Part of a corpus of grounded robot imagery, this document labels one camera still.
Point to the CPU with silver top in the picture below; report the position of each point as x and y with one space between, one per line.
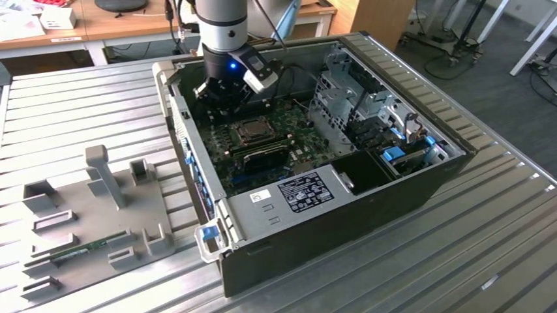
255 128

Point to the CPU socket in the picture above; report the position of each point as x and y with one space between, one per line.
260 141

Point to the black RAM slot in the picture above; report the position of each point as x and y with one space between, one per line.
260 150
260 144

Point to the blue expansion slot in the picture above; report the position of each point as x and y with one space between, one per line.
243 178

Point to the wooden desk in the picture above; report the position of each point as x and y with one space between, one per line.
130 23

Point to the silver drive cage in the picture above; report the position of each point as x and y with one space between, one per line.
335 98

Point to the green motherboard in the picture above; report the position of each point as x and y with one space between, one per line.
305 143

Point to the black expansion card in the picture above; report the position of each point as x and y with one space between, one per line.
264 161

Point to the black round pad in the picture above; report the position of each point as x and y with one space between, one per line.
119 5

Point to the wooden cabinet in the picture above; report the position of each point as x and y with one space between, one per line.
378 19

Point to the white cardboard box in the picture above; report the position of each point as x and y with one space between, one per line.
56 18

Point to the silver power supply unit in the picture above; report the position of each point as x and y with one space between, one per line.
260 218

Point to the blue disk carrier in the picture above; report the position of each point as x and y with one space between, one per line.
393 153

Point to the white paper stack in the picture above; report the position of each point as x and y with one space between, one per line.
17 26

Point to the blue case latch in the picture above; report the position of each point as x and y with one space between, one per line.
208 232

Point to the blue plastic clip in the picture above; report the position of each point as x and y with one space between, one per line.
429 141

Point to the grey parts rack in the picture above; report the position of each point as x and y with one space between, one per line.
87 221

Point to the open black PC case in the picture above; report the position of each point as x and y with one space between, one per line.
330 234

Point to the black wheeled stand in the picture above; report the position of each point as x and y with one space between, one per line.
467 32

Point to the green RAM stick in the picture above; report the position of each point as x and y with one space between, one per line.
77 250

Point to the white tape strip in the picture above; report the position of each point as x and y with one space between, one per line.
489 283

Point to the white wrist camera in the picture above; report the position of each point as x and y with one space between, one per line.
258 71

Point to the white table frame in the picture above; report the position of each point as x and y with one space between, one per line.
534 52

